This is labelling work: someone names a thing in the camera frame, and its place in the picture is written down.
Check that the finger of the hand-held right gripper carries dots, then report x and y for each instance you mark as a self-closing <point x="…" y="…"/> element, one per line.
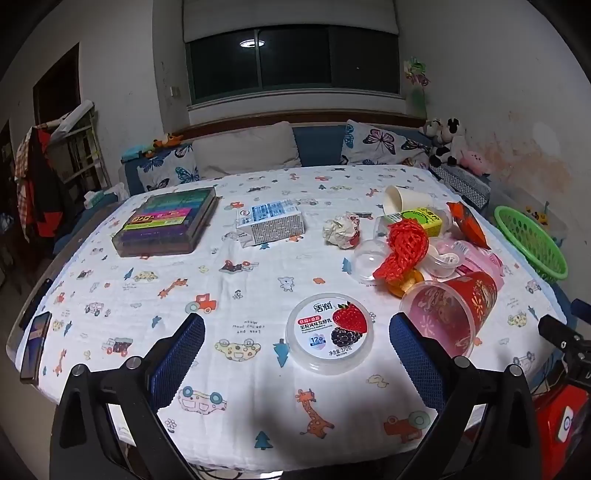
<point x="556" y="333"/>

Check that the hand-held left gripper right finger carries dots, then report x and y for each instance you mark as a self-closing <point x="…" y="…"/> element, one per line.
<point x="415" y="360"/>

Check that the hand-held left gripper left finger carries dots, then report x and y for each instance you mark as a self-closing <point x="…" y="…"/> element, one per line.
<point x="181" y="355"/>

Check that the orange peel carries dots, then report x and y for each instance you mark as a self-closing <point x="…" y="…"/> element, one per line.
<point x="401" y="284"/>

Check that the green plastic basket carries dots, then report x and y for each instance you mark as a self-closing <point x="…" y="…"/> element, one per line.
<point x="535" y="240"/>

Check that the clear plastic dome lid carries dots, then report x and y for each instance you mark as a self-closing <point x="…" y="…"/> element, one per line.
<point x="369" y="261"/>

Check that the orange snack wrapper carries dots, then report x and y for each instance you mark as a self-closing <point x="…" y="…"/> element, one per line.
<point x="468" y="224"/>

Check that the red plastic object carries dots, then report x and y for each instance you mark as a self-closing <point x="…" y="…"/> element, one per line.
<point x="561" y="429"/>

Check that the red clear plastic cup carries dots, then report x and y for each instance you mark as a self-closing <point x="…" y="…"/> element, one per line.
<point x="457" y="309"/>

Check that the berry yogurt tub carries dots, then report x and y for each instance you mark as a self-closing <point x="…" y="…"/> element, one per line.
<point x="330" y="334"/>

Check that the pink plastic packaging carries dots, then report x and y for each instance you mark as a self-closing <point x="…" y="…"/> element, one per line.
<point x="482" y="263"/>

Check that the small clear plastic container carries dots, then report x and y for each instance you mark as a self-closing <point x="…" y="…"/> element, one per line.
<point x="445" y="261"/>

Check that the red mesh fruit net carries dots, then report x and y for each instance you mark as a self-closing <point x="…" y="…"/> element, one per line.
<point x="404" y="251"/>

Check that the printed cartoon tablecloth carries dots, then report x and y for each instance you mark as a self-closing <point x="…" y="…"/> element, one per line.
<point x="258" y="277"/>

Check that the clear plastic storage box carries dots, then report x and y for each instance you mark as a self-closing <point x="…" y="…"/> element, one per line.
<point x="538" y="203"/>

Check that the colourful marker pen case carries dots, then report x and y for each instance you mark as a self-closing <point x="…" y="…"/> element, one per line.
<point x="166" y="221"/>

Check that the yellow green drink carton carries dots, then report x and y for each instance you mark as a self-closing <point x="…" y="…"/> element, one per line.
<point x="427" y="219"/>

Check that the black smartphone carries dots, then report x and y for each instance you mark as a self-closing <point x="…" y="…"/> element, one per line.
<point x="36" y="348"/>

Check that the crumpled paper ball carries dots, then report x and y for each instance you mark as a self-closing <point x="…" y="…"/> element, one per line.
<point x="342" y="230"/>

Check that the white blue milk carton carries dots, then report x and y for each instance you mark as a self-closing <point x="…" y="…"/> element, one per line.
<point x="272" y="224"/>

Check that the white paper cup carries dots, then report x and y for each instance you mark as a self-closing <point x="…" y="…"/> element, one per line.
<point x="406" y="199"/>

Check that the checkered cloth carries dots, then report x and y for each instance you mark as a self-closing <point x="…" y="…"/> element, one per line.
<point x="461" y="184"/>

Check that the tissue pack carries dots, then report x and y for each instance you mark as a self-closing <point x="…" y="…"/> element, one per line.
<point x="104" y="196"/>

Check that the small butterfly print pillow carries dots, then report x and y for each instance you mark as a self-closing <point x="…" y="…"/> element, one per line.
<point x="168" y="168"/>

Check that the pink plush toy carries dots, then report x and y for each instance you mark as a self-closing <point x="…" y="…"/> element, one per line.
<point x="475" y="161"/>

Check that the orange toy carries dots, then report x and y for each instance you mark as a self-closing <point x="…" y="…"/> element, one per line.
<point x="161" y="141"/>

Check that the beige pillow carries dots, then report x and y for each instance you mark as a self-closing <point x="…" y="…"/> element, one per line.
<point x="247" y="150"/>

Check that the large butterfly print pillow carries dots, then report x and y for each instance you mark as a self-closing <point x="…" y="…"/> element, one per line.
<point x="383" y="143"/>

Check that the clothes rack with clothes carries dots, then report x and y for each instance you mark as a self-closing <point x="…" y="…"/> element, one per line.
<point x="41" y="184"/>

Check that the black white plush toy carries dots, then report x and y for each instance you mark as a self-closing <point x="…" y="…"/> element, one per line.
<point x="445" y="141"/>

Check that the dark window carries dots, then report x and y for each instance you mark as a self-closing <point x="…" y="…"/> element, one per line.
<point x="295" y="64"/>

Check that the white roller blind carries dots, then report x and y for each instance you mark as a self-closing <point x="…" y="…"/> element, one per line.
<point x="291" y="16"/>

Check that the white wall switch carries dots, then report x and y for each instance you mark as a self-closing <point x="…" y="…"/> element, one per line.
<point x="175" y="91"/>

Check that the green flower wall decoration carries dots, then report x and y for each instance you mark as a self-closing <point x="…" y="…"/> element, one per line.
<point x="418" y="83"/>

